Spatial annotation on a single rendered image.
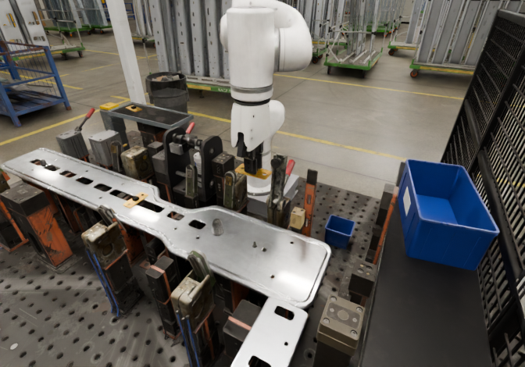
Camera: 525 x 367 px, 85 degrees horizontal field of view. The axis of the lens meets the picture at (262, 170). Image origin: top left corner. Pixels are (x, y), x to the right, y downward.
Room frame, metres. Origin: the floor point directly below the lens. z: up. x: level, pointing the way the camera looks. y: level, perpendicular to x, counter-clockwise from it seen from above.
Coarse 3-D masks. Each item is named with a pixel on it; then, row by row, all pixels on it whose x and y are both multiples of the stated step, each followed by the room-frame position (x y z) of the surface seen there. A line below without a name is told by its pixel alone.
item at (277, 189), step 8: (272, 160) 0.70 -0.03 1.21; (280, 160) 0.71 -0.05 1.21; (280, 168) 0.72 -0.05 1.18; (272, 176) 0.71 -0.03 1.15; (280, 176) 0.70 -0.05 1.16; (272, 184) 0.71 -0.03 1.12; (280, 184) 0.70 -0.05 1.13; (272, 192) 0.70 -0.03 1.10; (280, 192) 0.69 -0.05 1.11; (272, 200) 0.70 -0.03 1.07; (280, 200) 0.69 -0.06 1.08
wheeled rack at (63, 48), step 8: (80, 40) 8.72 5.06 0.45; (56, 48) 8.25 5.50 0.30; (64, 48) 8.39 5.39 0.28; (72, 48) 8.44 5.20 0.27; (80, 48) 8.63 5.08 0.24; (16, 56) 7.33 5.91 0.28; (24, 56) 7.41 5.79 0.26; (32, 56) 7.55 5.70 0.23; (40, 56) 7.71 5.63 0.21; (80, 56) 8.66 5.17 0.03; (0, 64) 7.63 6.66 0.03; (16, 64) 7.29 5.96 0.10
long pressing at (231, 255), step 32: (32, 160) 1.07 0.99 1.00; (64, 160) 1.07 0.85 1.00; (64, 192) 0.84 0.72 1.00; (96, 192) 0.84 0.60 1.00; (128, 192) 0.84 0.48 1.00; (128, 224) 0.68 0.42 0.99; (160, 224) 0.67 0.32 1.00; (224, 224) 0.67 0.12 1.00; (256, 224) 0.67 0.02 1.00; (224, 256) 0.54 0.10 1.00; (256, 256) 0.54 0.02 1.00; (288, 256) 0.54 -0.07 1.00; (320, 256) 0.54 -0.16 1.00; (256, 288) 0.45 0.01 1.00; (288, 288) 0.44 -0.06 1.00
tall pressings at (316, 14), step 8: (320, 0) 10.01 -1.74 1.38; (328, 0) 10.22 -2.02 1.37; (336, 0) 10.33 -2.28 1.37; (344, 0) 9.98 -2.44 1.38; (320, 8) 9.97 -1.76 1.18; (328, 8) 10.12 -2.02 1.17; (344, 8) 9.98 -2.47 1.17; (312, 16) 10.27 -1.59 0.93; (328, 16) 10.09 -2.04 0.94; (336, 16) 10.05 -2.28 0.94; (312, 24) 10.29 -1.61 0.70; (328, 24) 10.06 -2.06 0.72; (336, 24) 9.95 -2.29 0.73; (320, 32) 9.96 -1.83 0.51; (336, 32) 9.93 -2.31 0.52
